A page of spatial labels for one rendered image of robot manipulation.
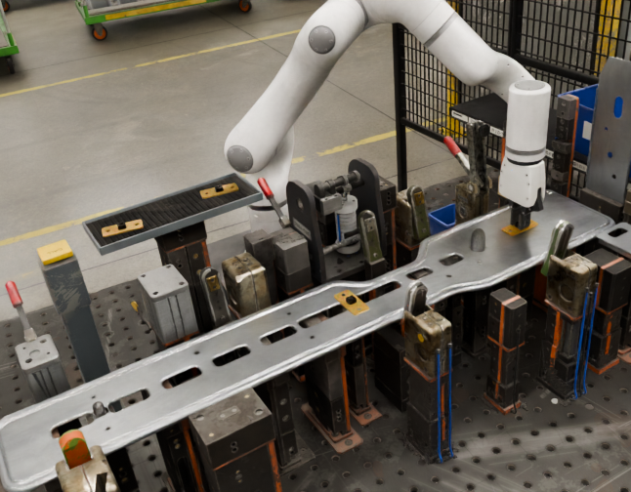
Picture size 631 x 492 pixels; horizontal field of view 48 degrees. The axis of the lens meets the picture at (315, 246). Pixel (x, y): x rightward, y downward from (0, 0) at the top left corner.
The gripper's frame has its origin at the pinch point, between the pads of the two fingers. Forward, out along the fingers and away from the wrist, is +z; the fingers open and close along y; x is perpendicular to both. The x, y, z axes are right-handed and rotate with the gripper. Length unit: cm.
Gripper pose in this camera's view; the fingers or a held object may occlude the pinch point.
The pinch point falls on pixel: (520, 218)
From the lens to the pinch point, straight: 169.3
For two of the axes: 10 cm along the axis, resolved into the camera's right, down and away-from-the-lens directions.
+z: 0.9, 8.5, 5.2
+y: 5.1, 4.1, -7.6
